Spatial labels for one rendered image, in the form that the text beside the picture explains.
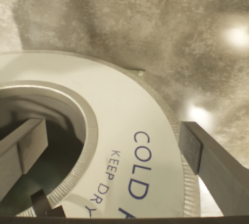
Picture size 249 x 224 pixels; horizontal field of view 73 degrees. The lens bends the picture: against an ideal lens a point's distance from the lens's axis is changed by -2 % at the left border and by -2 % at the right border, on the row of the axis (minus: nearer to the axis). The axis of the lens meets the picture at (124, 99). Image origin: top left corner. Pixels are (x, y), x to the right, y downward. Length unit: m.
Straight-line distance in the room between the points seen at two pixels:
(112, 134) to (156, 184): 0.20
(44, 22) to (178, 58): 0.90
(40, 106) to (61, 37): 0.54
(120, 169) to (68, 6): 0.95
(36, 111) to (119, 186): 0.56
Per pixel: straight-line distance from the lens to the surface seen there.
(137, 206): 0.48
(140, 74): 1.24
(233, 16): 1.28
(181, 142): 0.16
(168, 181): 0.53
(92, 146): 0.55
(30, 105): 0.89
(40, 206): 0.48
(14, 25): 1.35
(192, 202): 0.53
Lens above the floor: 1.09
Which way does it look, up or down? 50 degrees down
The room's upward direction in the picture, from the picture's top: 177 degrees counter-clockwise
